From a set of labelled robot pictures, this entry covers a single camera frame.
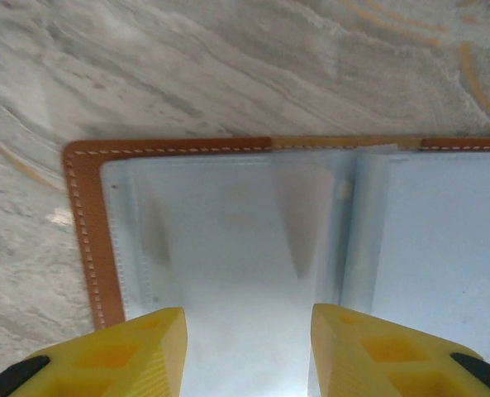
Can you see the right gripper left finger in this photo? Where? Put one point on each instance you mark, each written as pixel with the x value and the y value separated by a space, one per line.
pixel 116 360

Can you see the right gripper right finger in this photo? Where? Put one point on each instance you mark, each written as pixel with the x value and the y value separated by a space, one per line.
pixel 385 360

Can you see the brown leather card holder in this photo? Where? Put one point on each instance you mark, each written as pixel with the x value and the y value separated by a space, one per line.
pixel 87 231

